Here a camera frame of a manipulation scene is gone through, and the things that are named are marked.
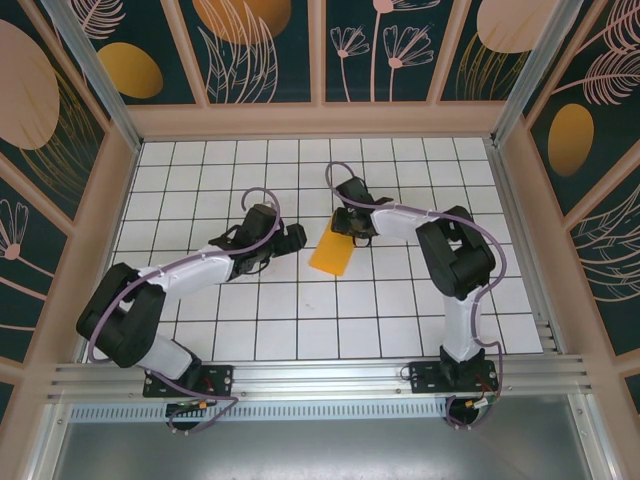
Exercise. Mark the black controller board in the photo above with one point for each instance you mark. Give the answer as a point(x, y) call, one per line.
point(190, 407)

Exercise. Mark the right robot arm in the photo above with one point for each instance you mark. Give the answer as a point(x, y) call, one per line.
point(460, 260)

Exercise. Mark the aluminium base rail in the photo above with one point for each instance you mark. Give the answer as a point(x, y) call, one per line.
point(320, 375)

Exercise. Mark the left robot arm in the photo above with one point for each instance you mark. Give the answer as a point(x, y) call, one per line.
point(125, 310)

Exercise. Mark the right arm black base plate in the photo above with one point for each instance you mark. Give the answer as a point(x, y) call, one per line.
point(425, 380)

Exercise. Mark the orange cloth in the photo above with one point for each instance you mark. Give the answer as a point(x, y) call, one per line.
point(327, 255)

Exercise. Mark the grey metal sheet panel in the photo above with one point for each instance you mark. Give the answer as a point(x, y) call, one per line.
point(320, 450)

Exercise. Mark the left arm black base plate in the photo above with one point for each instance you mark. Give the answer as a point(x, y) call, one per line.
point(220, 380)

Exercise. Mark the aluminium side rail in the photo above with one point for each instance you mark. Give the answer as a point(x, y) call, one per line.
point(525, 250)

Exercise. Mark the aluminium corner post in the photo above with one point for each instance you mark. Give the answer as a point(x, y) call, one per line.
point(95, 65)
point(535, 65)

